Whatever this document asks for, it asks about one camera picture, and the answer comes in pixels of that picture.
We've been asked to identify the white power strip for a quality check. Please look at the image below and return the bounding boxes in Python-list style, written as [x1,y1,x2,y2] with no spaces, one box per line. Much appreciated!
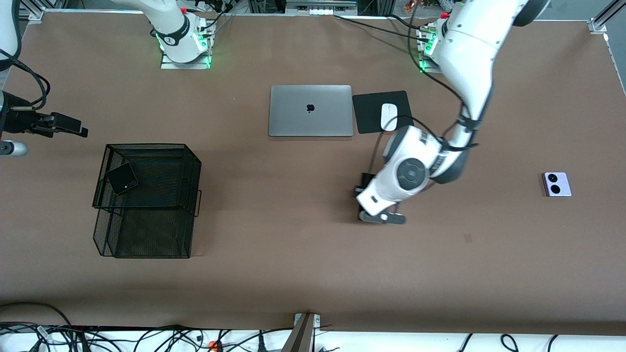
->
[285,0,358,17]

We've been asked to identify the grey floor cable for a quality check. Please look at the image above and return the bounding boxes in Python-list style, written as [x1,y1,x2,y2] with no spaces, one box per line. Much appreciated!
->
[0,302,73,327]

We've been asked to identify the black wire mesh basket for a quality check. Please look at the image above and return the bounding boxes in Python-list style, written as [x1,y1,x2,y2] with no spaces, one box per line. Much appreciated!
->
[91,143,203,260]

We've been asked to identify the tangled black floor cables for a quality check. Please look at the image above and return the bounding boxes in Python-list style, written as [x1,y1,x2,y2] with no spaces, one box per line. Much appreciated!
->
[0,323,344,352]

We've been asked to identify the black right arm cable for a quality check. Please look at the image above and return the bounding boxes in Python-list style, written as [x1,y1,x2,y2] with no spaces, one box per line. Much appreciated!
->
[0,49,50,112]

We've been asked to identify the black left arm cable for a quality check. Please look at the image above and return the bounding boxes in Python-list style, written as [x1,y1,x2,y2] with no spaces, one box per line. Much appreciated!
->
[369,0,494,173]

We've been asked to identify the lavender flip phone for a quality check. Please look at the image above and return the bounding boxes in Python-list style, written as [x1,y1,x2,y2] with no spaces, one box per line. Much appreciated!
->
[542,172,573,198]

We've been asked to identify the black mouse pad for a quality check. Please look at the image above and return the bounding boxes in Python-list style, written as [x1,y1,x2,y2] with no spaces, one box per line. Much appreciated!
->
[352,90,415,135]

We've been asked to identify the white computer mouse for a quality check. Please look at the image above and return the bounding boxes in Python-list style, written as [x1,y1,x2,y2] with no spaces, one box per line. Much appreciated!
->
[380,102,398,132]

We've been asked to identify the grey closed laptop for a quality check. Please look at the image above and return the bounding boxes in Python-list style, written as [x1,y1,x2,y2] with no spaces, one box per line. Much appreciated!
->
[268,85,354,138]

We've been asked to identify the black cable on table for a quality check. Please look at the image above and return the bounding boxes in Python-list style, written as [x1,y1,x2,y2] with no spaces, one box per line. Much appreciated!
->
[334,14,432,45]

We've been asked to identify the aluminium mount post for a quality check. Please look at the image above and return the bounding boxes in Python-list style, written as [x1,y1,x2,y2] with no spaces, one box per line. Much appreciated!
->
[281,313,321,352]

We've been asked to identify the black flip phone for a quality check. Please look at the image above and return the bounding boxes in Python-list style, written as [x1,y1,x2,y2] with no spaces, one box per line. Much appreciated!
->
[106,162,139,196]

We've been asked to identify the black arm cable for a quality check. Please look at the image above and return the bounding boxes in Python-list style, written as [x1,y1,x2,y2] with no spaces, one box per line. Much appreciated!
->
[369,0,494,173]
[0,49,50,112]

